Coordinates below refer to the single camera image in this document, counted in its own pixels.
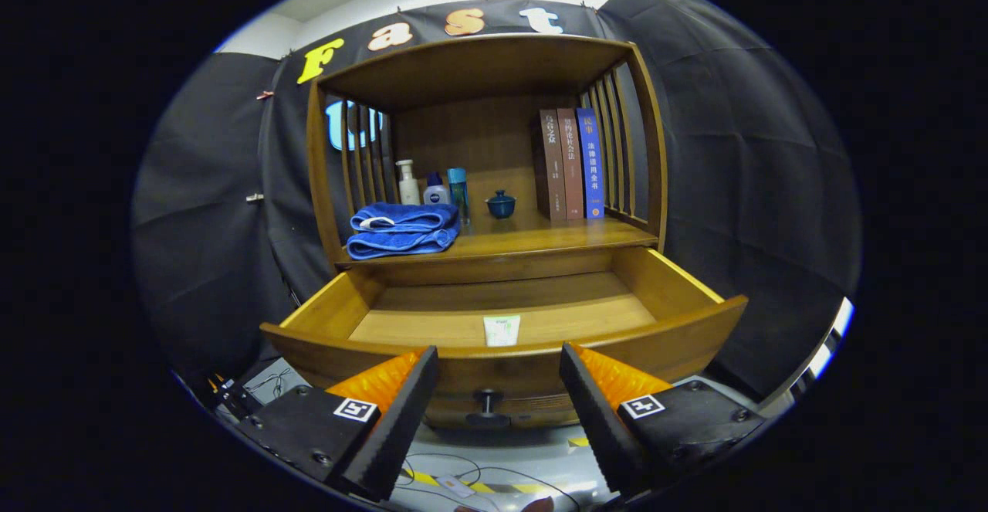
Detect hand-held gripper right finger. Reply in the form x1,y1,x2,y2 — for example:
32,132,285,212
560,342,766,497

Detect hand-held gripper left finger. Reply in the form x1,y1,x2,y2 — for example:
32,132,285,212
238,346,439,502

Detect wooden drawer with black knob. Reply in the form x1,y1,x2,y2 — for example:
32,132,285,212
260,246,748,428

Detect white tube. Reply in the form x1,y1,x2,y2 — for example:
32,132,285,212
483,314,521,348

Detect wooden countertop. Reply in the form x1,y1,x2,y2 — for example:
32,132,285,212
336,207,658,266

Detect wooden cabinet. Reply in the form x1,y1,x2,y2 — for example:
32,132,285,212
305,33,669,429

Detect black device on floor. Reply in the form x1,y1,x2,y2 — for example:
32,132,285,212
205,377,263,420

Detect folded blue towel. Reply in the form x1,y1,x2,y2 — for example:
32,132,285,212
346,202,462,260

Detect white pump bottle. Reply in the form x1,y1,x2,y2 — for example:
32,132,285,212
396,159,421,205

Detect teal bottle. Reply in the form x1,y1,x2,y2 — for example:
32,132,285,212
447,168,470,225

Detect blue book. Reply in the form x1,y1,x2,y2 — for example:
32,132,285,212
576,107,606,219

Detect reddish brown book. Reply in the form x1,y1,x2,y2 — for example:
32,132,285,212
557,107,585,221

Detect dark brown book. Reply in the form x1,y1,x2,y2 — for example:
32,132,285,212
539,109,567,222

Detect white panel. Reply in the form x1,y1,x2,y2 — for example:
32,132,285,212
803,297,856,378

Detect black backdrop cloth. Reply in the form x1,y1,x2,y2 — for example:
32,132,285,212
131,0,861,405

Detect thin black cables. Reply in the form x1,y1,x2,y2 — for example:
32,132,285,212
394,454,580,512

